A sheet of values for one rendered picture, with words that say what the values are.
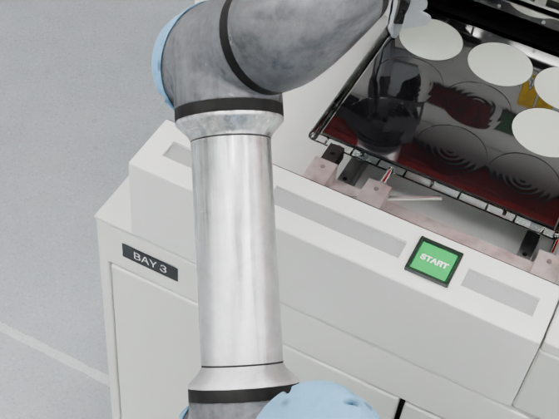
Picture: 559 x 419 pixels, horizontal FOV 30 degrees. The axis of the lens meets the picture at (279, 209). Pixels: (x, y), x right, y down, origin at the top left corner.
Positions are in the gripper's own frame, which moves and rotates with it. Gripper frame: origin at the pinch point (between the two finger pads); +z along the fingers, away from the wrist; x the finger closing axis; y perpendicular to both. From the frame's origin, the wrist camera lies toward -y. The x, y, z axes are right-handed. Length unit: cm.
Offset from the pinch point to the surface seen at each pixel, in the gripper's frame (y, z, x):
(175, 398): -32, 47, -37
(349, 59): -4.7, 9.6, 3.9
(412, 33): 3.8, 1.5, 1.0
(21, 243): -69, 92, 31
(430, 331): -1, 2, -55
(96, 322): -50, 92, 8
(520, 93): 18.6, 1.6, -12.0
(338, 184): -10.1, 3.6, -29.5
